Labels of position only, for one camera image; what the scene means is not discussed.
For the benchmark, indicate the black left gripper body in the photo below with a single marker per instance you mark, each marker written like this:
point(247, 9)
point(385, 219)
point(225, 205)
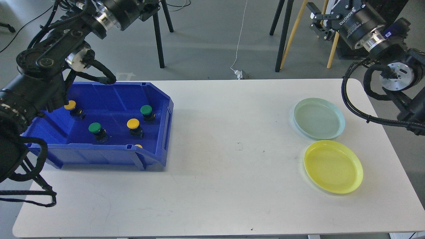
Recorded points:
point(122, 13)

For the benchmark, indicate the green push button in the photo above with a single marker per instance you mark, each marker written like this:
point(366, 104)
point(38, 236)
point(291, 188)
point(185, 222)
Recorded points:
point(148, 114)
point(98, 132)

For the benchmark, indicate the light green plate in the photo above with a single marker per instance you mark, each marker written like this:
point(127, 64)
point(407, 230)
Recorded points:
point(319, 119)

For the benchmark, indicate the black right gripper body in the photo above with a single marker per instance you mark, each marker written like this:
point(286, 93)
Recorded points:
point(356, 22)

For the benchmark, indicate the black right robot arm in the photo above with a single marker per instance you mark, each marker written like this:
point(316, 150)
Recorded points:
point(391, 67)

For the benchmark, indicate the yellow plate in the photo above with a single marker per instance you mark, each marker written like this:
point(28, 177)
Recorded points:
point(333, 167)

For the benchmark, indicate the yellow push button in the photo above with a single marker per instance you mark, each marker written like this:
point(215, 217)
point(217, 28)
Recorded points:
point(135, 129)
point(75, 112)

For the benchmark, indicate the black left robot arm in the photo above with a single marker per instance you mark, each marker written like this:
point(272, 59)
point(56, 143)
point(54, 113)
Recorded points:
point(47, 68)

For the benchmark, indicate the blue plastic storage bin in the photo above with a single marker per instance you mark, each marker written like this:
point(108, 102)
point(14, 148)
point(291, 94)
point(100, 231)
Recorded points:
point(70, 142)

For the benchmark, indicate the black tripod right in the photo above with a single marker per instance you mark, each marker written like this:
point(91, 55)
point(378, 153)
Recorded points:
point(284, 32)

